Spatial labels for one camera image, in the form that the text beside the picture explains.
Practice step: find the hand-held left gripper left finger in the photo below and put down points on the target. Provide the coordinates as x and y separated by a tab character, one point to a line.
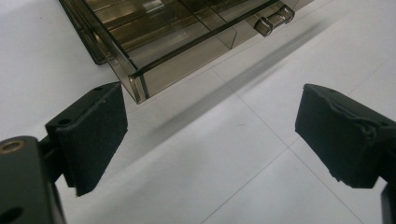
90	137

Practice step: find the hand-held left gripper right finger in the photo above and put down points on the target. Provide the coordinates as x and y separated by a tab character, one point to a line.
339	137

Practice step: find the smoky transparent drawer cabinet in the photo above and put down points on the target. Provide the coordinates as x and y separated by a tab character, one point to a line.
87	34

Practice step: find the smoky transparent plastic drawer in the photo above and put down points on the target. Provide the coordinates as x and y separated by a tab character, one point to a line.
174	46

